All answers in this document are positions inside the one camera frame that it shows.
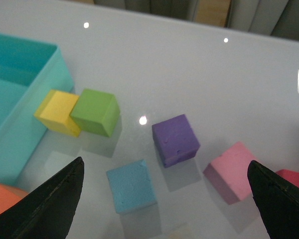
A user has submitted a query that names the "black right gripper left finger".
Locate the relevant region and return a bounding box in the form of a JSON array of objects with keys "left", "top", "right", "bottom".
[{"left": 0, "top": 157, "right": 84, "bottom": 239}]

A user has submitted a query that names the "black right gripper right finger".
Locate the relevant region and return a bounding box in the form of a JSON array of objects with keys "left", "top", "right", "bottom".
[{"left": 247, "top": 160, "right": 299, "bottom": 239}]

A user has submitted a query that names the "light blue foam block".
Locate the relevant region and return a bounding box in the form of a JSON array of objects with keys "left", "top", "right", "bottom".
[{"left": 106, "top": 159, "right": 157, "bottom": 215}]

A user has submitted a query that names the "red foam block back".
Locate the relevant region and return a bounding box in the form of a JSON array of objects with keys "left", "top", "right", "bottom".
[{"left": 276, "top": 169, "right": 299, "bottom": 188}]

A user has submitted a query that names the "orange foam block left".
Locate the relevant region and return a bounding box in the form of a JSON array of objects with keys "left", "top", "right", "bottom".
[{"left": 0, "top": 183, "right": 28, "bottom": 214}]

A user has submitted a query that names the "pink foam block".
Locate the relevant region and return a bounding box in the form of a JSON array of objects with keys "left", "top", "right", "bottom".
[{"left": 203, "top": 141, "right": 256, "bottom": 205}]

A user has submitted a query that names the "yellow foam block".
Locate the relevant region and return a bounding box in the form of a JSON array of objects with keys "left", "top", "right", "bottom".
[{"left": 34, "top": 90, "right": 81, "bottom": 137}]

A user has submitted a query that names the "green foam block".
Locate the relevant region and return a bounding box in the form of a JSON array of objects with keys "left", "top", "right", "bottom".
[{"left": 70, "top": 89, "right": 120, "bottom": 137}]

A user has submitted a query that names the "purple foam block back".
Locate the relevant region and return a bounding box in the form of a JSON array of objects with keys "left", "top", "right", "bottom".
[{"left": 151, "top": 114, "right": 200, "bottom": 168}]

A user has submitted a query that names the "teal plastic bin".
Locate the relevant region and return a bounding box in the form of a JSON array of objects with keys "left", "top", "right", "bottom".
[{"left": 0, "top": 34, "right": 74, "bottom": 185}]

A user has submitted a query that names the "beige chair right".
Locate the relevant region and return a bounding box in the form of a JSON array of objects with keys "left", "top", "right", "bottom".
[{"left": 227, "top": 0, "right": 299, "bottom": 41}]

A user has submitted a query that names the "beige chair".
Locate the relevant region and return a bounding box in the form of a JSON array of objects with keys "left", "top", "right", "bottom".
[
  {"left": 93, "top": 0, "right": 199, "bottom": 21},
  {"left": 227, "top": 0, "right": 299, "bottom": 41}
]

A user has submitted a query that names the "beige chair left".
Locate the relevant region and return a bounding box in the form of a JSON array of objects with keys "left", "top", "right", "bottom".
[{"left": 93, "top": 0, "right": 199, "bottom": 21}]

